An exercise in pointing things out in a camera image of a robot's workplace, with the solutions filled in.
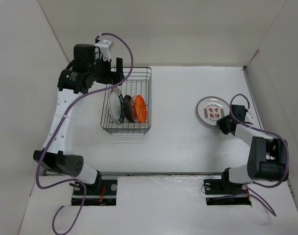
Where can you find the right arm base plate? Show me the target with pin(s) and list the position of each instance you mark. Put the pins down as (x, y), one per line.
(219, 193)

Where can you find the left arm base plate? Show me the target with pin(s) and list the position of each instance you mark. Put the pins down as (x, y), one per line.
(105, 196)

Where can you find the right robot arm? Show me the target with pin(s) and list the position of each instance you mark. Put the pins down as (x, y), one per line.
(268, 153)

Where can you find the white plate red characters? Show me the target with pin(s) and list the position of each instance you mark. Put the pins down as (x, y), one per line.
(210, 109)

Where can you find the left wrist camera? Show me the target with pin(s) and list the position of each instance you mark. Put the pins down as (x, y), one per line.
(103, 49)

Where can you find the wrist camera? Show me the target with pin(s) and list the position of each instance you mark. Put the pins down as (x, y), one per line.
(249, 118)
(103, 49)

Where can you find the clear glass plate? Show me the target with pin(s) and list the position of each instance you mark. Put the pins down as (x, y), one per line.
(133, 110)

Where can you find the grey wire dish rack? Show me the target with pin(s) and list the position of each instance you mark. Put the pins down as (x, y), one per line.
(139, 83)

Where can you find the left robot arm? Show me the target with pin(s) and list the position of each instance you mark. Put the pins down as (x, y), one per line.
(91, 64)

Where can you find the dark green plate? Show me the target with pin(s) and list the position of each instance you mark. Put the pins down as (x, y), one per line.
(126, 107)

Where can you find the white plate green lettered rim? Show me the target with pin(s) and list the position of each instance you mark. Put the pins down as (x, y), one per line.
(116, 106)

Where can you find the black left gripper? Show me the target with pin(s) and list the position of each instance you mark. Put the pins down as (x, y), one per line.
(112, 77)

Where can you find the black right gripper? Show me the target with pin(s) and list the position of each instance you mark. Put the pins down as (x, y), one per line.
(220, 122)

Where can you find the orange plastic plate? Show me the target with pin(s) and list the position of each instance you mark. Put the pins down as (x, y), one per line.
(140, 109)

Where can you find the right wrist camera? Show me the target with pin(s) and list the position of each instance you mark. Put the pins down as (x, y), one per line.
(249, 118)

